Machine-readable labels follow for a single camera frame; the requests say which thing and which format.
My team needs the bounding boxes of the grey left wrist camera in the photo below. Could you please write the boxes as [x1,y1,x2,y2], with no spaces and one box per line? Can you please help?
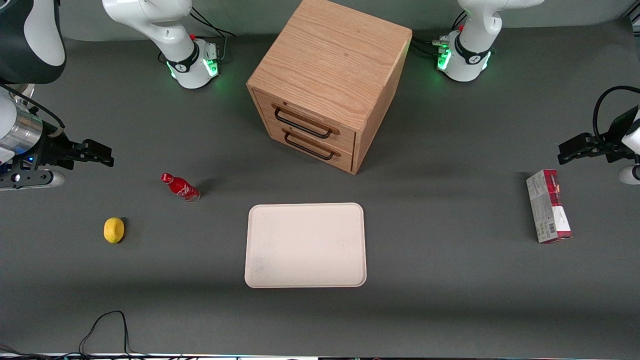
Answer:
[617,165,640,186]

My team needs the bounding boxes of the black looped table cable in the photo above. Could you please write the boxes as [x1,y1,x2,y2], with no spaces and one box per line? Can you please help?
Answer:
[77,310,151,359]

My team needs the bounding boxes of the black arm base cables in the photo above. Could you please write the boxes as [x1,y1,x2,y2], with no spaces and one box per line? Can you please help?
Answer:
[189,6,237,66]
[410,10,468,59]

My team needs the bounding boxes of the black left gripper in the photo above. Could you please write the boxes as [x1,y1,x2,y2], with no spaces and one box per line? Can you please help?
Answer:
[558,106,640,166]

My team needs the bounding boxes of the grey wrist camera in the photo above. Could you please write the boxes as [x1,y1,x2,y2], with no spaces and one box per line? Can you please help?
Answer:
[617,165,640,186]
[0,170,66,191]

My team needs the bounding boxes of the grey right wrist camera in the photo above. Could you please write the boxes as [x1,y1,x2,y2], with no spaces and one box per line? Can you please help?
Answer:
[0,170,66,191]

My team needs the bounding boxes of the oak wooden drawer cabinet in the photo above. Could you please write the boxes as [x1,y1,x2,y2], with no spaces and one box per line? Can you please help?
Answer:
[246,0,413,175]

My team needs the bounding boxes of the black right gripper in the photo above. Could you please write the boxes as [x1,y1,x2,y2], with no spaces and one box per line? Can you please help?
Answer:
[27,131,115,171]

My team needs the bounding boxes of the red plaid carton box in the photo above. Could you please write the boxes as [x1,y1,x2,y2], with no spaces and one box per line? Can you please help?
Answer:
[526,169,574,245]

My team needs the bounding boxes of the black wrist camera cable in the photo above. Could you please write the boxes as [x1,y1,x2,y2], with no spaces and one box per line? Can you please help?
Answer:
[0,82,66,137]
[593,86,640,147]

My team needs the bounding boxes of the wooden drawer with shallow front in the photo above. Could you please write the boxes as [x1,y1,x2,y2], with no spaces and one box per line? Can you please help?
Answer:
[252,88,357,155]

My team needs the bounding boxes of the wooden drawer with deep front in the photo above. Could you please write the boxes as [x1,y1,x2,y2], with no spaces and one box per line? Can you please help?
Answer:
[266,121,355,174]

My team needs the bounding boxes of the beige rectangular tray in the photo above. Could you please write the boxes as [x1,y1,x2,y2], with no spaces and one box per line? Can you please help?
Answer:
[244,202,367,289]

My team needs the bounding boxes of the red cola bottle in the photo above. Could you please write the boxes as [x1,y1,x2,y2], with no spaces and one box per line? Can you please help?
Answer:
[160,172,201,203]

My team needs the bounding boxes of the yellow lemon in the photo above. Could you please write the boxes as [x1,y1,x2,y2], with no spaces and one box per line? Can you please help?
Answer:
[103,217,125,245]

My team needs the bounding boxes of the black wire drawer handle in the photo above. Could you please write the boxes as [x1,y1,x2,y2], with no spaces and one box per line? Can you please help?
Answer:
[282,129,337,161]
[273,106,334,140]

